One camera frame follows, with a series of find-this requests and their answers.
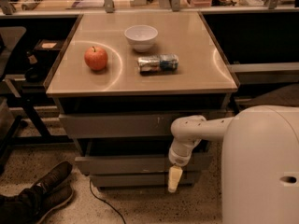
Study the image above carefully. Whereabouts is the black floor cable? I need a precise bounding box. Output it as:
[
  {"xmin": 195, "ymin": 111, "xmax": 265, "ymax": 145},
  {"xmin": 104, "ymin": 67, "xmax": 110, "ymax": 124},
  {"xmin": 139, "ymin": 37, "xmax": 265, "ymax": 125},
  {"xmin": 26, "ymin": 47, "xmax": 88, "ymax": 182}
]
[{"xmin": 89, "ymin": 180, "xmax": 127, "ymax": 224}]

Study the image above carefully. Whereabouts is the white ceramic bowl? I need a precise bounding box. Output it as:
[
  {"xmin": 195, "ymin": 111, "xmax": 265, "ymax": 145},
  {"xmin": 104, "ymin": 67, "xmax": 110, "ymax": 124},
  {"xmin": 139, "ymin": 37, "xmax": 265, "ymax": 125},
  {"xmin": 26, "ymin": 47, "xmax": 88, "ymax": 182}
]
[{"xmin": 124, "ymin": 25, "xmax": 158, "ymax": 52}]

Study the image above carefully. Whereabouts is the red apple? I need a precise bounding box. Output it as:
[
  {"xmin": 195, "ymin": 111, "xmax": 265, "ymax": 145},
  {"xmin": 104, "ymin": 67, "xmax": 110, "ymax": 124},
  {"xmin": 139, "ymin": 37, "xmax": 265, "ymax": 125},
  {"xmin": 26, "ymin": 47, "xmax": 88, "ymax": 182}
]
[{"xmin": 84, "ymin": 46, "xmax": 108, "ymax": 71}]

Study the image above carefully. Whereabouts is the grey bottom drawer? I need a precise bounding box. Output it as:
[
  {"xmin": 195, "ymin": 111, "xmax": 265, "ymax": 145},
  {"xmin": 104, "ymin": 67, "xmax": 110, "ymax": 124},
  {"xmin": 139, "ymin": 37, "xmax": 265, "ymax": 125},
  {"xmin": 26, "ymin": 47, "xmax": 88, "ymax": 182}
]
[{"xmin": 89, "ymin": 171, "xmax": 202, "ymax": 189}]

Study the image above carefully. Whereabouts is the grey top drawer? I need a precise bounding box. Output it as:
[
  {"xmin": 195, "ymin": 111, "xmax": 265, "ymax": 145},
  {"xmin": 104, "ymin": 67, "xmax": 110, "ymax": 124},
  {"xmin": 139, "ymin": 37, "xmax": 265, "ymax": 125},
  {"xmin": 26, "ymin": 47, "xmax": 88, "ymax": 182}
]
[{"xmin": 59, "ymin": 113, "xmax": 231, "ymax": 140}]

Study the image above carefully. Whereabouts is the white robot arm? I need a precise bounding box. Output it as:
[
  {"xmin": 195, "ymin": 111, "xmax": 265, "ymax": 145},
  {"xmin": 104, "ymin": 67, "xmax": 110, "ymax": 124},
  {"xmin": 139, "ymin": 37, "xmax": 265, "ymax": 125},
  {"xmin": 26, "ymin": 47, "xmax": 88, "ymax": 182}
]
[{"xmin": 168, "ymin": 105, "xmax": 299, "ymax": 224}]

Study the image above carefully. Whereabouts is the dark sneaker upper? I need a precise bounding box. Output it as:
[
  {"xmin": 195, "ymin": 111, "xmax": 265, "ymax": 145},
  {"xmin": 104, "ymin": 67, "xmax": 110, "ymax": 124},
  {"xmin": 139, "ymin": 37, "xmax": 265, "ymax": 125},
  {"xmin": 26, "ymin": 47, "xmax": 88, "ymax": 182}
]
[{"xmin": 33, "ymin": 161, "xmax": 73, "ymax": 193}]

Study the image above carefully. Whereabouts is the grey drawer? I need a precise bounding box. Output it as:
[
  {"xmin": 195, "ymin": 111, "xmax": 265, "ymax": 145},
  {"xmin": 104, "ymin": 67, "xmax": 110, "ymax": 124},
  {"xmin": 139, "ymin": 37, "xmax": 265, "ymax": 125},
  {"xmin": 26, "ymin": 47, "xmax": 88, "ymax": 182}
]
[
  {"xmin": 89, "ymin": 171, "xmax": 202, "ymax": 189},
  {"xmin": 59, "ymin": 113, "xmax": 231, "ymax": 140},
  {"xmin": 74, "ymin": 140, "xmax": 214, "ymax": 176}
]

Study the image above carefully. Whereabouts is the grey office chair left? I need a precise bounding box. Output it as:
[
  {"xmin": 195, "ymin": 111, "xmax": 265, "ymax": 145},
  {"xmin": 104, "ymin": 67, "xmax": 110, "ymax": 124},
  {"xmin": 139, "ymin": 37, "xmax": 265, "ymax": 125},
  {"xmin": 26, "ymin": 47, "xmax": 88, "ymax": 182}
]
[{"xmin": 0, "ymin": 26, "xmax": 26, "ymax": 174}]

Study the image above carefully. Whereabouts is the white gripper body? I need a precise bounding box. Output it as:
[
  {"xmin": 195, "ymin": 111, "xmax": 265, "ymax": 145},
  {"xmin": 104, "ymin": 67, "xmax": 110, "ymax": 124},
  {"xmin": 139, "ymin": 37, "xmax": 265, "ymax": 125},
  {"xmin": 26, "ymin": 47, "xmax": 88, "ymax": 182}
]
[{"xmin": 168, "ymin": 139, "xmax": 200, "ymax": 167}]

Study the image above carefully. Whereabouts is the dark sneaker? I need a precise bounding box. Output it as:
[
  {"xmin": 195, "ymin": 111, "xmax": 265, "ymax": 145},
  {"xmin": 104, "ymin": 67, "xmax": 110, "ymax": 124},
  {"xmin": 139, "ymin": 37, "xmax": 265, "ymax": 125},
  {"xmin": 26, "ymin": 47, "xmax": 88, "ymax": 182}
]
[
  {"xmin": 34, "ymin": 185, "xmax": 74, "ymax": 224},
  {"xmin": 33, "ymin": 161, "xmax": 73, "ymax": 193}
]

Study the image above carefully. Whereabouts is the black office chair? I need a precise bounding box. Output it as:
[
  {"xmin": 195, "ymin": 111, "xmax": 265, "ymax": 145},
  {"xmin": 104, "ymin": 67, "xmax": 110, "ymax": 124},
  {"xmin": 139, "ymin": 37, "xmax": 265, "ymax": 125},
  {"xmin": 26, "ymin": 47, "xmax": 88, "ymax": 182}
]
[{"xmin": 239, "ymin": 83, "xmax": 299, "ymax": 108}]

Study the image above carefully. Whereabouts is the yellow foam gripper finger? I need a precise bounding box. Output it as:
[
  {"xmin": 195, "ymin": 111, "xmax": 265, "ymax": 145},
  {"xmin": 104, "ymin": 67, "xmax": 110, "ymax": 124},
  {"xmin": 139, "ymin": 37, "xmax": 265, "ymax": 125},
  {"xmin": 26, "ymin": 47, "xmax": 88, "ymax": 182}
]
[{"xmin": 168, "ymin": 165, "xmax": 183, "ymax": 193}]

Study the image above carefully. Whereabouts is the grey drawer cabinet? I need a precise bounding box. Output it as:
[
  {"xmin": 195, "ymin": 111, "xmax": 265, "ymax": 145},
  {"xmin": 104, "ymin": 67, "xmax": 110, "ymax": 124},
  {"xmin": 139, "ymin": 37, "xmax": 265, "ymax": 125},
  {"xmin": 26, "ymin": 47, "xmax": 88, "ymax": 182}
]
[{"xmin": 43, "ymin": 11, "xmax": 241, "ymax": 190}]

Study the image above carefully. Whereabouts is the crushed silver blue can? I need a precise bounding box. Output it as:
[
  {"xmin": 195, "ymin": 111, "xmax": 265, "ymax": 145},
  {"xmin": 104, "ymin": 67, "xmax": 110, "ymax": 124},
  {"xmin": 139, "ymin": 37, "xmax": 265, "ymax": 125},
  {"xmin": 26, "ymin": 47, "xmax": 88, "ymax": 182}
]
[{"xmin": 137, "ymin": 54, "xmax": 178, "ymax": 73}]

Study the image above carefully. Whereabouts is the dark sneaker lower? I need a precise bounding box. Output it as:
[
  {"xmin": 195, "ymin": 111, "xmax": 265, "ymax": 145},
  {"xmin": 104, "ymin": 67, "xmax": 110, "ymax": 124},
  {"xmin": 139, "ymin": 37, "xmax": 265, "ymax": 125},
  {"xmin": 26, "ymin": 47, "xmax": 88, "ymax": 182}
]
[{"xmin": 34, "ymin": 185, "xmax": 74, "ymax": 224}]

